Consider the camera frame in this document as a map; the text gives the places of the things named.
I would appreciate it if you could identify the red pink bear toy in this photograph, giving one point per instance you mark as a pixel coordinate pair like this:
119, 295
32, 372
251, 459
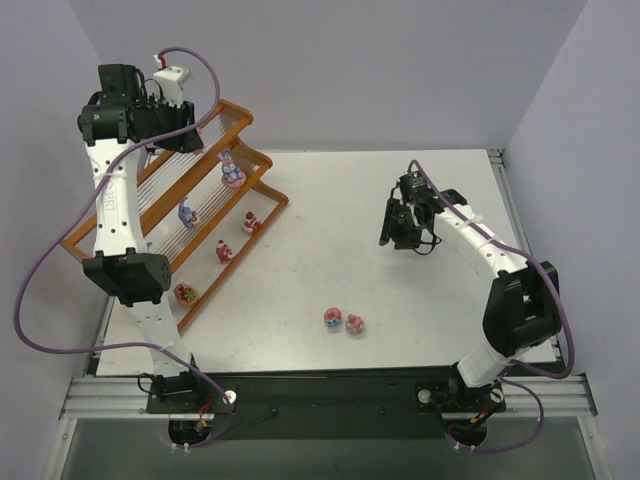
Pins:
224, 252

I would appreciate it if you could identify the pink toy blue glasses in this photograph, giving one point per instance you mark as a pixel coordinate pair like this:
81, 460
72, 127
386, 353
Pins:
332, 317

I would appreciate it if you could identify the red white cake toy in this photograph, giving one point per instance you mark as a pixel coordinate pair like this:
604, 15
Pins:
251, 224

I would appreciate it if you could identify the pink toy clear base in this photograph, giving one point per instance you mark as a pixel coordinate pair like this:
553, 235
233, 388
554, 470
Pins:
354, 324

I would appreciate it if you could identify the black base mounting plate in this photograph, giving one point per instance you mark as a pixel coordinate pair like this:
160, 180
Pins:
410, 403

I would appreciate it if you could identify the purple bunny pink ring toy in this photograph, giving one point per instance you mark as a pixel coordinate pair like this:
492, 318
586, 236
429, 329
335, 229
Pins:
232, 175

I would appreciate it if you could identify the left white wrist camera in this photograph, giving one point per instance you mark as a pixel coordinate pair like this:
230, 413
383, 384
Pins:
170, 81

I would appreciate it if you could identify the pink bear green clover toy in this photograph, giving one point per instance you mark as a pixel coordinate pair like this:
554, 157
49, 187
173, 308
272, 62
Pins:
185, 294

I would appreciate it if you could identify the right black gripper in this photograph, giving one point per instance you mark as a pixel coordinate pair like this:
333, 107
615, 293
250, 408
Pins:
400, 226

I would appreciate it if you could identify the orange tiered display shelf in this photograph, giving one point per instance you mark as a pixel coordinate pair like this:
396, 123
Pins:
172, 176

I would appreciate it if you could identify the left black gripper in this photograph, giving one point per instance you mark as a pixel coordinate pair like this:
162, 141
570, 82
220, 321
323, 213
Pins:
179, 128

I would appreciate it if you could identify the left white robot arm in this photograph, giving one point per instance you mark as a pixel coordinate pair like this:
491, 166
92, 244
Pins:
113, 123

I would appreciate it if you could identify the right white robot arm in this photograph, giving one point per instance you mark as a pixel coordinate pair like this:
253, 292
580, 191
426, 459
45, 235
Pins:
520, 312

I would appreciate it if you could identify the purple bunny small toy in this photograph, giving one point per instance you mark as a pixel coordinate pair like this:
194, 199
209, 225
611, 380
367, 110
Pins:
188, 217

